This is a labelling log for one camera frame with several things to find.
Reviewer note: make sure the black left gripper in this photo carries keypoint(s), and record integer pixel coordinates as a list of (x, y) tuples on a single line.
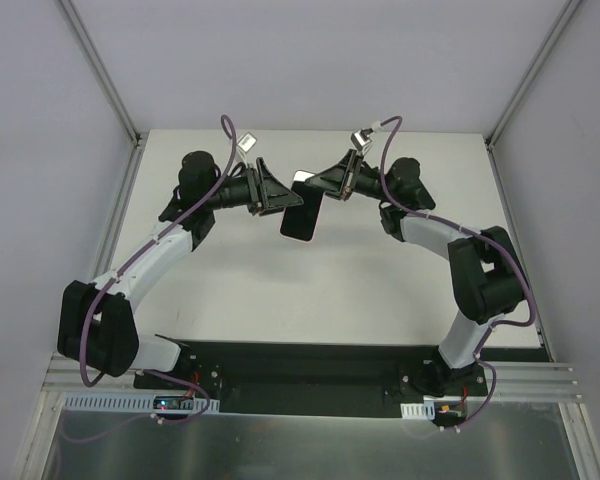
[(255, 189)]

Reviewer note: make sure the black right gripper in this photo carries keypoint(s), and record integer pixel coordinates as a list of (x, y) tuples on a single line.
[(353, 176)]

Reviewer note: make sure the black smartphone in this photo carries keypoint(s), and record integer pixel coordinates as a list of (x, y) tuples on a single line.
[(302, 215)]

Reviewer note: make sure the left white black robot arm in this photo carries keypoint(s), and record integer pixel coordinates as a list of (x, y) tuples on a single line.
[(97, 326)]

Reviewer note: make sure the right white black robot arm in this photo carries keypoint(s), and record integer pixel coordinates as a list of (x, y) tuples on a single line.
[(482, 265)]

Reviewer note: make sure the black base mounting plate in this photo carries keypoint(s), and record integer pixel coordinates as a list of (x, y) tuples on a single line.
[(339, 401)]

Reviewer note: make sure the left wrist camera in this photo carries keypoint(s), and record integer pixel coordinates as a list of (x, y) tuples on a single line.
[(246, 142)]

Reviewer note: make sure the right white cable duct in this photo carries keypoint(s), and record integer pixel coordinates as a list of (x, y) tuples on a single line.
[(418, 411)]

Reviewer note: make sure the white cable duct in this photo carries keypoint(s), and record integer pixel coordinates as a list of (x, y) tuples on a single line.
[(139, 403), (418, 411)]

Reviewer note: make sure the left aluminium frame post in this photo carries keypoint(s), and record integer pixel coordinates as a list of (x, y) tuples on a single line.
[(80, 33)]

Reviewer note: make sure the aluminium frame post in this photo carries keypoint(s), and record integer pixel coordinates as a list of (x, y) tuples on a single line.
[(557, 30), (80, 33)]

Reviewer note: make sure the front aluminium rail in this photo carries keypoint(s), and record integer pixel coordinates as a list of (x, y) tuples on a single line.
[(513, 374)]

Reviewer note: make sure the left white cable duct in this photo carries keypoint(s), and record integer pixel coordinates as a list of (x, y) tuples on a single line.
[(139, 403)]

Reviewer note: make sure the right aluminium frame post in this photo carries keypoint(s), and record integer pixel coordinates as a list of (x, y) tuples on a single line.
[(557, 30)]

